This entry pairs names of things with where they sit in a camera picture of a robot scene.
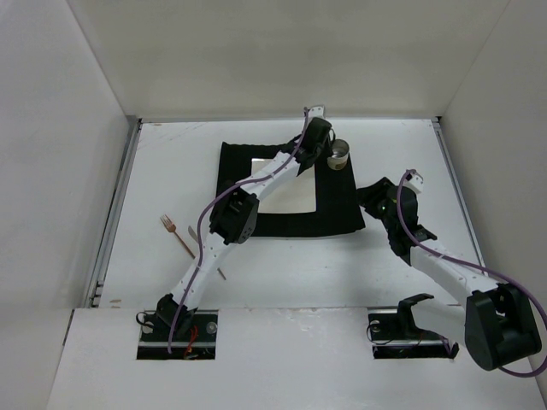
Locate metal cup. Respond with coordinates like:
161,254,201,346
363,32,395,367
327,139,350,171

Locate black cloth placemat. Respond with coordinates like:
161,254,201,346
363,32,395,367
216,142,365,238

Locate white square plate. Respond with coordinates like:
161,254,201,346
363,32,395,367
243,158,316,214

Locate silver knife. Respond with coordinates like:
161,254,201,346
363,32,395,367
187,225,226,280

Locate copper fork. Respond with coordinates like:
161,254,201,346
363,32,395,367
160,214,195,258

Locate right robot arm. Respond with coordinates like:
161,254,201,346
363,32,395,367
357,170,546,371

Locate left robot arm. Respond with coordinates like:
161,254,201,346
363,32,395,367
156,117,332,333

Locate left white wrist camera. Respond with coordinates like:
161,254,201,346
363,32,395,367
304,105,325,119

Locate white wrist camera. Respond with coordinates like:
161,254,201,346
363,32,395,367
403,169,424,195
304,105,325,119

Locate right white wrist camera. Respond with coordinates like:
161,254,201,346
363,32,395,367
403,169,424,195

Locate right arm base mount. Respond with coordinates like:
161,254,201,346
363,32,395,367
366,293,460,360

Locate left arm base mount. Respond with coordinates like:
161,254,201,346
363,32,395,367
136,310,219,360

